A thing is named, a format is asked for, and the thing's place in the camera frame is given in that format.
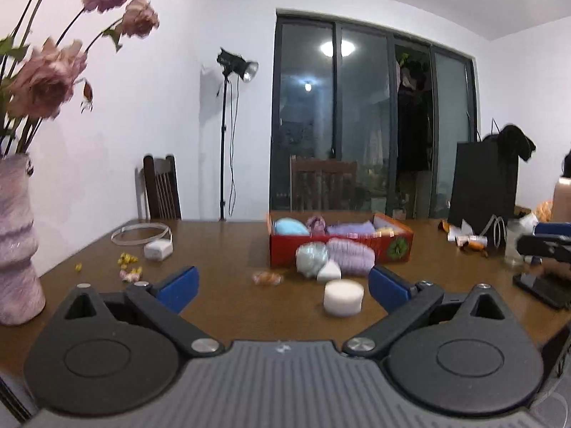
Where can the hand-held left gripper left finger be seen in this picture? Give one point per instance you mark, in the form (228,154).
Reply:
(180,285)

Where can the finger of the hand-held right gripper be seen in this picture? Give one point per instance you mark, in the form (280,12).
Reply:
(544,246)
(553,228)

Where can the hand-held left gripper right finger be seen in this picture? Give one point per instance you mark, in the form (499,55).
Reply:
(388,287)

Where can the white foam cylinder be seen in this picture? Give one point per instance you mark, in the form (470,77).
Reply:
(343,298)

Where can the lavender knitted cloth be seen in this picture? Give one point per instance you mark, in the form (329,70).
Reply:
(352,228)

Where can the red cardboard box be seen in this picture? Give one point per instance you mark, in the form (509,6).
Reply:
(283,252)

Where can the blue plush toy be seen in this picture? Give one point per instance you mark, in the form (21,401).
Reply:
(290,226)

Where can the orange fluffy item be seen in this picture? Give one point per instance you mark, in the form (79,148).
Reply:
(544,212)

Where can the white charger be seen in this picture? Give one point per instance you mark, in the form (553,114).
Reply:
(158,249)

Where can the lavender yarn bundle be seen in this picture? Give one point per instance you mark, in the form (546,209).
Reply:
(352,256)

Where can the yellow candy wrappers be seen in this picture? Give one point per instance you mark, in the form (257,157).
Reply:
(129,274)

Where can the white triangular sponge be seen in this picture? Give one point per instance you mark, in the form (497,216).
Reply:
(330,273)

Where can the orange brown snack packet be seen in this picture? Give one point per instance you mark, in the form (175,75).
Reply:
(475,245)

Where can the black paper bag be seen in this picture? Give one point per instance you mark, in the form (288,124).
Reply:
(484,187)

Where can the light blue yarn ball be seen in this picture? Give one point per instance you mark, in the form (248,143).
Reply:
(311,258)

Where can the orange snack wrapper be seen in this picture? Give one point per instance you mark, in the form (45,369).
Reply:
(444,226)

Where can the white paper packet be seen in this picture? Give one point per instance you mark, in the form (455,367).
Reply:
(461,232)

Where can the orange candy wrapper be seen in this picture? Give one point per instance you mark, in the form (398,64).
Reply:
(267,278)

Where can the dark wooden chair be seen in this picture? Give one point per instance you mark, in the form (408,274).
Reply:
(163,191)
(323,183)

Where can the black cloth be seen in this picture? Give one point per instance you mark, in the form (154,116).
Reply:
(513,140)

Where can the studio light stand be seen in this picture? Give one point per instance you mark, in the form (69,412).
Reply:
(223,142)

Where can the pink textured vase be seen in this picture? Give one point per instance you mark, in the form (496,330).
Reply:
(18,240)

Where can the glass sliding door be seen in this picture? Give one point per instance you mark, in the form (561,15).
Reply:
(308,120)

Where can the dried pink flower bouquet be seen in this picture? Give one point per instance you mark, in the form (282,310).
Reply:
(44,80)

